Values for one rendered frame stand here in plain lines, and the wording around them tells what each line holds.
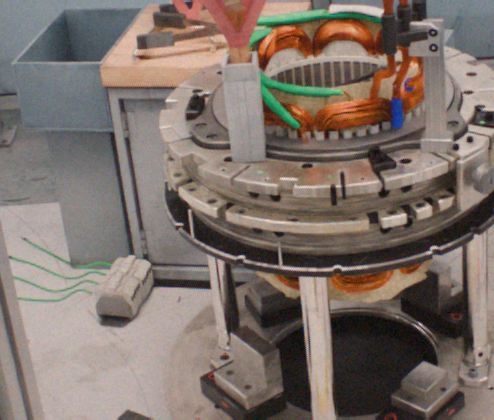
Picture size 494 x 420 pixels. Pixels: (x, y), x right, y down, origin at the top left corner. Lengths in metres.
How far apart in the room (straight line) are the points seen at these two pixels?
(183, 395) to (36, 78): 0.39
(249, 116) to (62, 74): 0.40
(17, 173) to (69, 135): 2.10
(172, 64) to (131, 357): 0.32
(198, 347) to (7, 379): 0.61
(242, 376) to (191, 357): 0.11
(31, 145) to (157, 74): 2.37
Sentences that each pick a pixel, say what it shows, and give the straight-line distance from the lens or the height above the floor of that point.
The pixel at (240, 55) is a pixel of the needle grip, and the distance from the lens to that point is 1.01.
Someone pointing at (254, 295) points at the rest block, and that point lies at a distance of 1.35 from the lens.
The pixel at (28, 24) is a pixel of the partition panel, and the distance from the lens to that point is 3.59.
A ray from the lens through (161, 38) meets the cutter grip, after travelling 1.34.
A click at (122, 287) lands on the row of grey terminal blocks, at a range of 1.42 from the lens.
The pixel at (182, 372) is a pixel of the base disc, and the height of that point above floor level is 0.80.
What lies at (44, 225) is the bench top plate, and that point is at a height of 0.78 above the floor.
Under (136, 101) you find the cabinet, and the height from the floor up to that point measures 1.02.
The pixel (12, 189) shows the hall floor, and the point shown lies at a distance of 3.46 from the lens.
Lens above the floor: 1.58
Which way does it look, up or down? 28 degrees down
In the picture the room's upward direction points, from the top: 5 degrees counter-clockwise
